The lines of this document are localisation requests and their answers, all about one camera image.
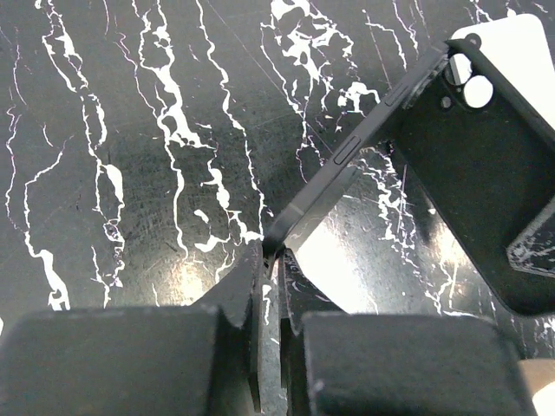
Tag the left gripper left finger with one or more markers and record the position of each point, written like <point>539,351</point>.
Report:
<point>201,359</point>

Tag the light blue smartphone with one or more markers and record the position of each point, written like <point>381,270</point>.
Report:
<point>518,47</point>

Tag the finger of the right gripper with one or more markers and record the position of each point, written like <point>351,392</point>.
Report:
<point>532,251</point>

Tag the white round bowl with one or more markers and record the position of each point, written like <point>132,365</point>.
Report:
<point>539,376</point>

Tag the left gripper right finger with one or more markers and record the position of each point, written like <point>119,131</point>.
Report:
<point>336,363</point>

